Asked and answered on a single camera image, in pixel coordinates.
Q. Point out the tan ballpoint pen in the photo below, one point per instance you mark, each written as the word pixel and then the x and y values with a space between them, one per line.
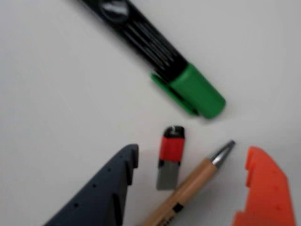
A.
pixel 185 188

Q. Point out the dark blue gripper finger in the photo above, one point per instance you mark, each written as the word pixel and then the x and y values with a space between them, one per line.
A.
pixel 98 193

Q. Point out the red silver usb stick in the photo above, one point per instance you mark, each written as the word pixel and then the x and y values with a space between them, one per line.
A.
pixel 171 150

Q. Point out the black marker green cap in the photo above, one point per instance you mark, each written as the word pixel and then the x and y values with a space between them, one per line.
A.
pixel 195 91

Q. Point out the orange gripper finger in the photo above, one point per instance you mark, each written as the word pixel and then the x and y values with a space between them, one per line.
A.
pixel 268 188

